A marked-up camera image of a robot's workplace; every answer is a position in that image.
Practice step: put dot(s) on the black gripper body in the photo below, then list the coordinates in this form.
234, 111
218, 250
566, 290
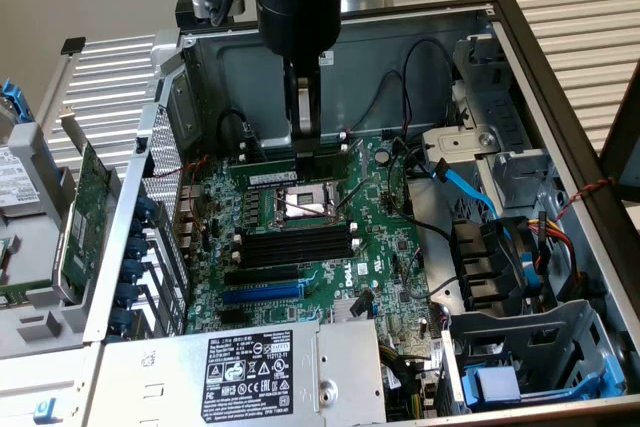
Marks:
300, 17

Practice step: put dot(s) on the long black expansion slot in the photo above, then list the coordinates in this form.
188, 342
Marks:
260, 275

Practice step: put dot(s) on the silver metal bracket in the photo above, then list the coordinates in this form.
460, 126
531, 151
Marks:
450, 142

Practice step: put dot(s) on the green graphics card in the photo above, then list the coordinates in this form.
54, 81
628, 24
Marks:
87, 227

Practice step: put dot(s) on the silver power supply with label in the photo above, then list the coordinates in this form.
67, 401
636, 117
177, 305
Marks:
165, 377

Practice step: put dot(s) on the blue disk caddy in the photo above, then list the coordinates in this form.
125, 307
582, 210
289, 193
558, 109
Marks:
492, 384

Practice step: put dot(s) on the silver hard disk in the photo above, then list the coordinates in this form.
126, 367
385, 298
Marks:
15, 182

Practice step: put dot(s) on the silver disk bay cage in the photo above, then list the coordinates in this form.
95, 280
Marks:
500, 112

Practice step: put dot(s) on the round coin battery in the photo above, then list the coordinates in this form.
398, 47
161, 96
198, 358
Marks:
383, 156

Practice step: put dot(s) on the open grey PC case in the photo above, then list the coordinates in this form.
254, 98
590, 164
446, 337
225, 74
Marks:
370, 47

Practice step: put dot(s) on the silver chipset heatsink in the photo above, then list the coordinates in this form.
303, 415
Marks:
340, 312

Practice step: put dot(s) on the metal locking lever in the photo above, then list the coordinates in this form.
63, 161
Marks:
352, 195
305, 209

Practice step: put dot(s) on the blue plastic bracket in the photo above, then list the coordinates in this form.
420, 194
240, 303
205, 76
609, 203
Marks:
15, 97

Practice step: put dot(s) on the white metal panel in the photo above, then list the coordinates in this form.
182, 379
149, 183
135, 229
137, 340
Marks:
30, 372

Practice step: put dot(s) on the blue expansion slot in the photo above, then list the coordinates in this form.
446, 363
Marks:
260, 293

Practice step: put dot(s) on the green Dell motherboard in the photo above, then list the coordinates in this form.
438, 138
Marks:
380, 227

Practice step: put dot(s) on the black rail end cap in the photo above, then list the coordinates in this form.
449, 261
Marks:
73, 45

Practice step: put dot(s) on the grey disk bay with openings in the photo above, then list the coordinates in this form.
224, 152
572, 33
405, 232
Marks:
550, 342

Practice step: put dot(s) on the metal CPU socket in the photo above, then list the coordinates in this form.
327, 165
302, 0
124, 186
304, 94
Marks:
305, 202

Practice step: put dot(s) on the blue square button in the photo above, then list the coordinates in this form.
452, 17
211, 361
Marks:
45, 410

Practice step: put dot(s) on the metal socket cover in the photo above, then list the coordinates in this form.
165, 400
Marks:
357, 154

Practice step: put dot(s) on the dark panel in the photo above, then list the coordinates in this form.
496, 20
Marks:
627, 147

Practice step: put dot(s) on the short black expansion slot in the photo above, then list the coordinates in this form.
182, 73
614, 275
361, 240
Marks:
232, 317

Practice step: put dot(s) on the green RAM stick white label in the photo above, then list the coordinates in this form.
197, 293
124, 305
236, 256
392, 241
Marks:
265, 169

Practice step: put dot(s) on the blue card retention clip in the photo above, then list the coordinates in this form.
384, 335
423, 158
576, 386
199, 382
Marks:
127, 295
136, 248
132, 271
146, 207
121, 321
140, 228

